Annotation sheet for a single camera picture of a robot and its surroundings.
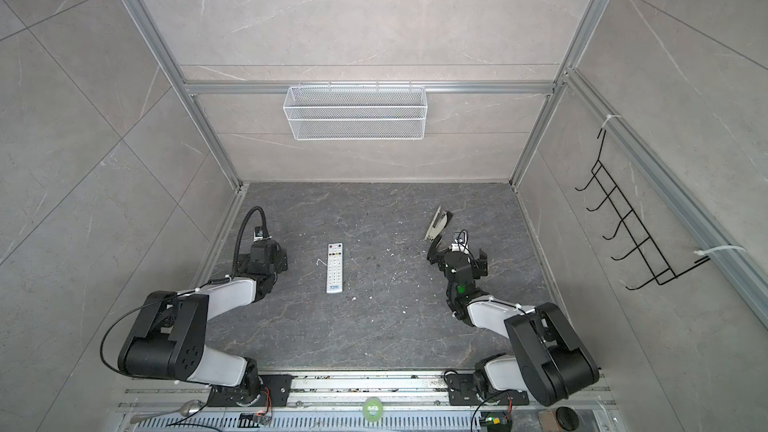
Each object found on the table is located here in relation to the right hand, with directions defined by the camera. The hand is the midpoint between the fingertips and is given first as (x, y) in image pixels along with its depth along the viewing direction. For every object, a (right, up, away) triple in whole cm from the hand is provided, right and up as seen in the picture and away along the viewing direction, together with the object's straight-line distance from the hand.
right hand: (465, 247), depth 91 cm
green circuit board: (+2, -39, -21) cm, 44 cm away
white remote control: (-41, -10, -1) cm, 42 cm away
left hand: (-64, -1, +2) cm, 64 cm away
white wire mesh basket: (-35, +45, +10) cm, 58 cm away
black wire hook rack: (+32, +1, -30) cm, 44 cm away
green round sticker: (-28, -37, -19) cm, 50 cm away
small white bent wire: (-47, -5, +7) cm, 48 cm away
